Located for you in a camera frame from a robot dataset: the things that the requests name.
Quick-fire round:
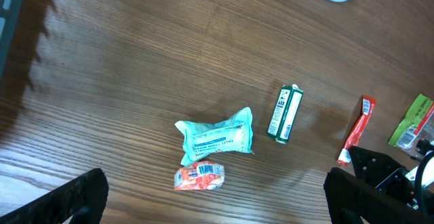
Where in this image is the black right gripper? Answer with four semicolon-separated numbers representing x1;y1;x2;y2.
349;139;433;214

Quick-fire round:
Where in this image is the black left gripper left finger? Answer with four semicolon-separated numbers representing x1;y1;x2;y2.
1;168;109;224

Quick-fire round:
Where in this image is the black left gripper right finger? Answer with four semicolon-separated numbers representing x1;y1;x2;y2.
323;168;431;224

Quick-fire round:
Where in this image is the green candy bag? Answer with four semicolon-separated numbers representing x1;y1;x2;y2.
388;94;433;155

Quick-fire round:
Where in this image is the red coffee stick sachet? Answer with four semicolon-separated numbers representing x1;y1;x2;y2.
336;95;376;166

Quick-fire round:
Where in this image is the green white gum pack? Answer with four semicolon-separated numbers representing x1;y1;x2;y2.
267;84;304;144

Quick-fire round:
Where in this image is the orange snack packet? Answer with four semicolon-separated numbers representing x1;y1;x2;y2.
174;161;225;191

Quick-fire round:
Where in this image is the teal tissue pack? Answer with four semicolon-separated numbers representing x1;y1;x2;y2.
175;107;254;166

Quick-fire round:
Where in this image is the grey plastic shopping basket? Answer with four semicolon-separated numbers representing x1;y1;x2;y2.
0;0;23;75

